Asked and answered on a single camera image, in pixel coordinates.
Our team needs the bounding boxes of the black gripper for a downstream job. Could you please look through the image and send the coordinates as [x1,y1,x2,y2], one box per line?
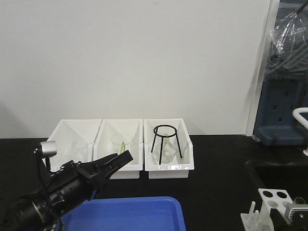
[44,150,133,212]

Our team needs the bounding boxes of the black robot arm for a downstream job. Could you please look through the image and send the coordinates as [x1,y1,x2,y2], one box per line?
[0,150,133,231]

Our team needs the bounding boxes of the dark blue drying rack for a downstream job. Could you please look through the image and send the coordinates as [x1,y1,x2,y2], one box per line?
[253,79,308,146]

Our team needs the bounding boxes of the white test tube rack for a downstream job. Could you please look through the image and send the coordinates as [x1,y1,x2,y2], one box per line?
[240,188,293,231]

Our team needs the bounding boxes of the clear glassware in left bin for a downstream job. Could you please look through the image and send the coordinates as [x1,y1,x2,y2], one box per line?
[63,141,88,162]

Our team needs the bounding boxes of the middle white storage bin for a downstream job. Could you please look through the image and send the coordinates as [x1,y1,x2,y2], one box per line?
[92,119,143,180]

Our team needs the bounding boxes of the white storage bin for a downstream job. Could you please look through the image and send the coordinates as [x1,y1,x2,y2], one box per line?
[92,119,143,180]
[48,119,102,172]
[143,118,194,179]

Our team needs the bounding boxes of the glass beaker with droppers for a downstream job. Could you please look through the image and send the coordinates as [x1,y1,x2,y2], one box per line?
[111,138,132,154]

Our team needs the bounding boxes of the left white storage bin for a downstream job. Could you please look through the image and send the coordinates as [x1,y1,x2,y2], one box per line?
[48,119,102,172]

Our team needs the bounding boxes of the right white storage bin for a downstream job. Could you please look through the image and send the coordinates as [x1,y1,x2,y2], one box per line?
[143,118,194,179]

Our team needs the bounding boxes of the glass flask under tripod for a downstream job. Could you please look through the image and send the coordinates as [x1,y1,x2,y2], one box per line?
[152,126,177,165]

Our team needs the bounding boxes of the blue plastic tray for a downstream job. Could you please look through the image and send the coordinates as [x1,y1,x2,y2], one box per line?
[62,196,186,231]

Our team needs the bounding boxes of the clear plastic wrap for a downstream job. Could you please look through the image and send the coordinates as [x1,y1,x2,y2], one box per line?
[264,1,308,81]

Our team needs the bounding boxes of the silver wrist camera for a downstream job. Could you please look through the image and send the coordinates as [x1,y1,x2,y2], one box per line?
[34,141,57,159]

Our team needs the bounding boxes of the black wire tripod stand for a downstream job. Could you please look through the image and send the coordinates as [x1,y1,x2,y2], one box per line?
[151,124,183,165]

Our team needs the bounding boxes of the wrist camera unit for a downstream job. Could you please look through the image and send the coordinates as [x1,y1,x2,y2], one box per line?
[269,197,308,231]

